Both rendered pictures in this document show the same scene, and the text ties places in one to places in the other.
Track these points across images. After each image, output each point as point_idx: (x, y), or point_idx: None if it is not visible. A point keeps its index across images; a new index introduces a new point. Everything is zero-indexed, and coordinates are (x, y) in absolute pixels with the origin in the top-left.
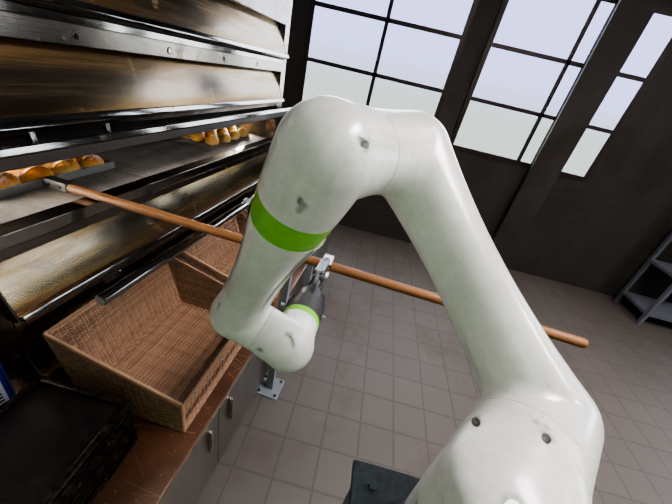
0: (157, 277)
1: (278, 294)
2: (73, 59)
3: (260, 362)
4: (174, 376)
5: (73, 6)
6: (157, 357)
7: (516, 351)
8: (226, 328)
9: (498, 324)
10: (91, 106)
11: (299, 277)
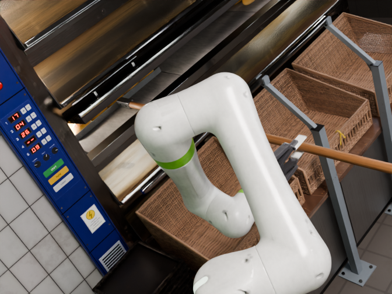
0: (210, 160)
1: (338, 164)
2: (107, 24)
3: (324, 241)
4: (228, 247)
5: (96, 0)
6: (216, 231)
7: (260, 220)
8: (189, 208)
9: (253, 205)
10: (123, 50)
11: (371, 139)
